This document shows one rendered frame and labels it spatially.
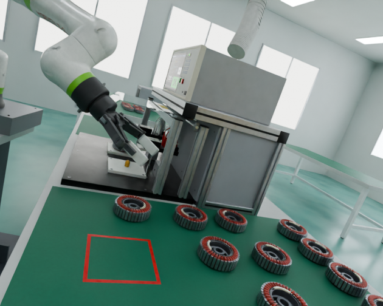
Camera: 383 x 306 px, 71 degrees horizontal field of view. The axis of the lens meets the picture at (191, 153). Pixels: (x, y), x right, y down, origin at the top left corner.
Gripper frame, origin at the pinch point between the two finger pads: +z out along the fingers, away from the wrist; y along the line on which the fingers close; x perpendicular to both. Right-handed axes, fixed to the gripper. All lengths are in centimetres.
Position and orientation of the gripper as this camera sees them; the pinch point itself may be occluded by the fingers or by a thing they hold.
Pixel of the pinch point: (148, 155)
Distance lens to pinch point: 78.9
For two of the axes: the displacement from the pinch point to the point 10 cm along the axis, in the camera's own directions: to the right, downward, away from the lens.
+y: -0.9, 1.9, -9.8
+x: 7.3, -6.6, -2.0
